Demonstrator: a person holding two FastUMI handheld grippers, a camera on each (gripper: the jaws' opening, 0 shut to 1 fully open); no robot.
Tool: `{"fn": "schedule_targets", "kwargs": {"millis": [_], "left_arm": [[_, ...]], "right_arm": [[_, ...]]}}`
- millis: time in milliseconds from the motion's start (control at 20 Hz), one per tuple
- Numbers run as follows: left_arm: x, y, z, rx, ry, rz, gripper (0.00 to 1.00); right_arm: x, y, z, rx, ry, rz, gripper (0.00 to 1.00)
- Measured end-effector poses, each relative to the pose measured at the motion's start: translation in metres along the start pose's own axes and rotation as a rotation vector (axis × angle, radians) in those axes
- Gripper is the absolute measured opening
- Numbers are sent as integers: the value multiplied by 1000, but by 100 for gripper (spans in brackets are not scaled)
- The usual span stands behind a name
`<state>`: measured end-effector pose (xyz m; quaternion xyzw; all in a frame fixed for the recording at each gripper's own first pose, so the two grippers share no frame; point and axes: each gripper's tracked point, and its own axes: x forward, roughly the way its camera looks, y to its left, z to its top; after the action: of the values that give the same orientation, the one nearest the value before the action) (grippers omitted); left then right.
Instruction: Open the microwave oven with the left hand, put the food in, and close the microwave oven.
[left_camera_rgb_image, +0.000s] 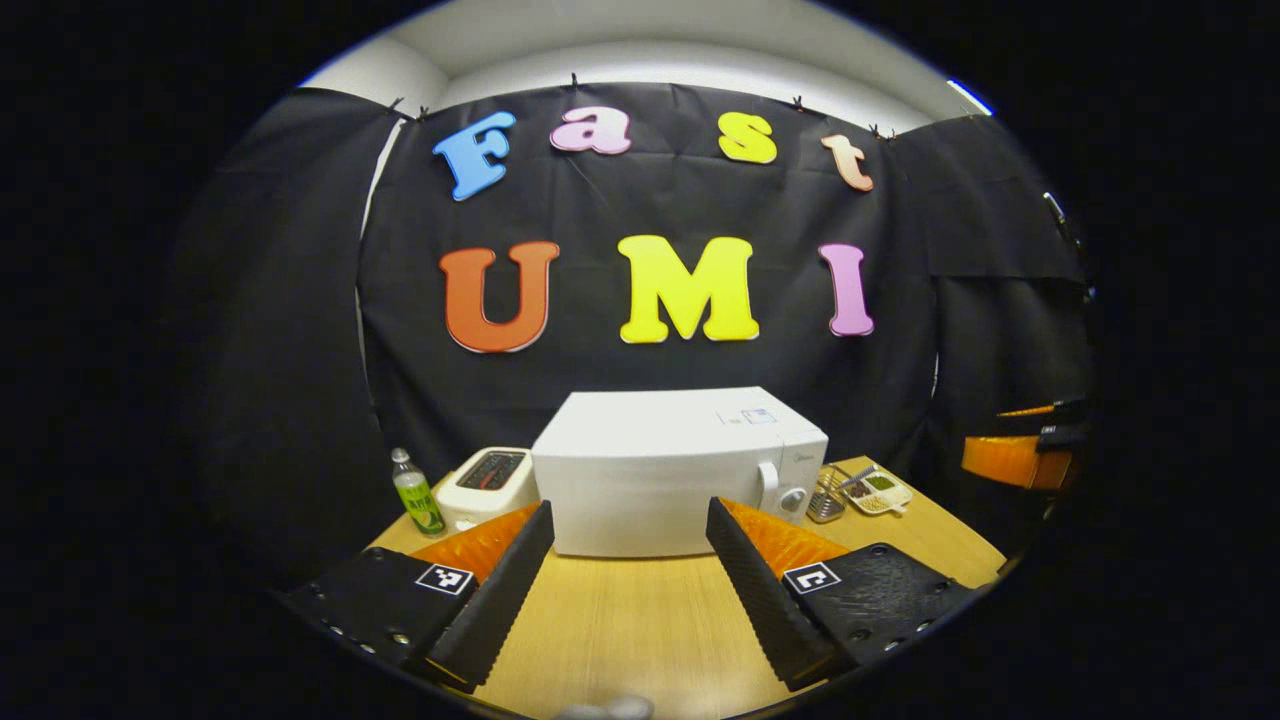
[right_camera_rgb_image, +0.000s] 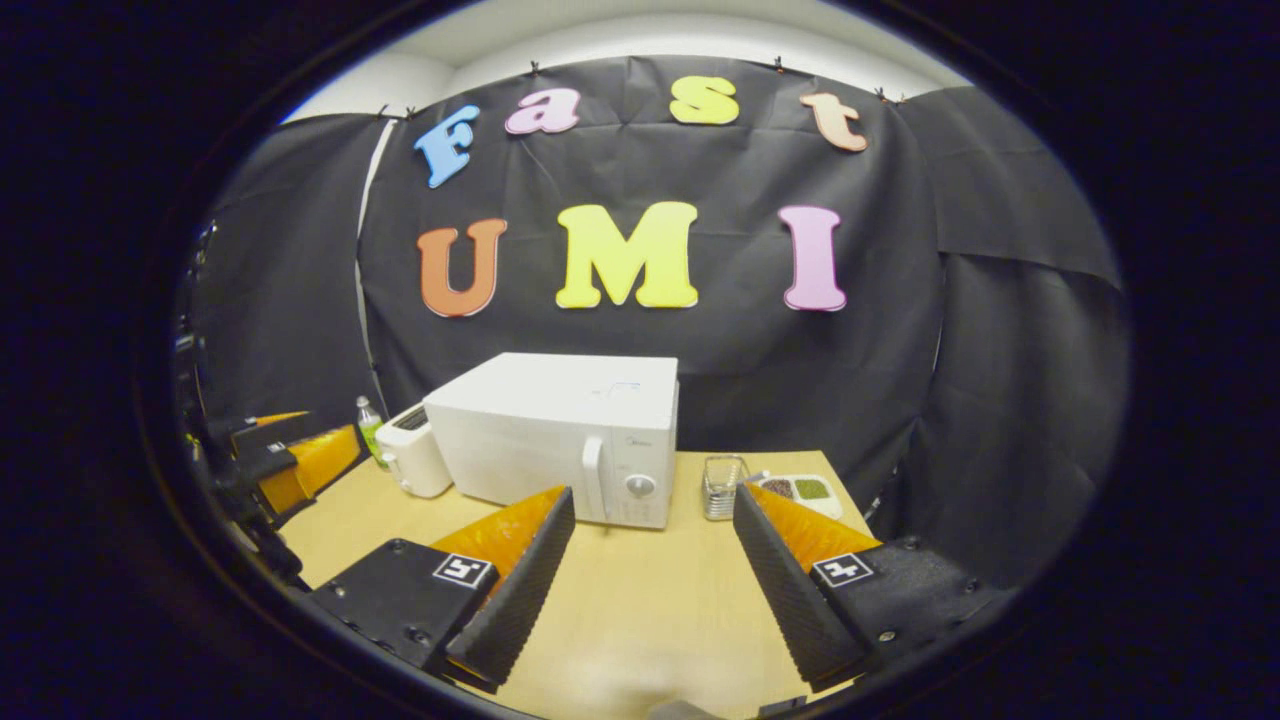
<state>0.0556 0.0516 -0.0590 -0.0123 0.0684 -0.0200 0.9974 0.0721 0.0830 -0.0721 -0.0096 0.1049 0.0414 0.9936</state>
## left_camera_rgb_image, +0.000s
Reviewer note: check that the white toaster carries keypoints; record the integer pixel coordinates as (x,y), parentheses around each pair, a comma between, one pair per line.
(470,505)

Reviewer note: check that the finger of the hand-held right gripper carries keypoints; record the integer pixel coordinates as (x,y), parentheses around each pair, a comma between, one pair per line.
(1010,460)
(1060,410)

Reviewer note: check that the white divided spice dish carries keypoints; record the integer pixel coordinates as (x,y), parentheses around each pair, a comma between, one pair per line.
(890,497)

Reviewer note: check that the green drink bottle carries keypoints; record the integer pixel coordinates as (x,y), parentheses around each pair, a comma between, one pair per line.
(418,500)

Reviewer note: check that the white microwave oven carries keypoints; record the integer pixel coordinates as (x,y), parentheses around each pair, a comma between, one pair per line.
(650,470)

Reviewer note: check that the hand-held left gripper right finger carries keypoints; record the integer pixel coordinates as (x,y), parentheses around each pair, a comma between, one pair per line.
(765,600)

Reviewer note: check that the ceiling light panel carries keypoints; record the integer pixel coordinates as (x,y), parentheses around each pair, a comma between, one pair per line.
(968,97)

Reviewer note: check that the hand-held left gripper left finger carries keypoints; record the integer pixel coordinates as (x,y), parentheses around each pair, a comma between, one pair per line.
(500,610)

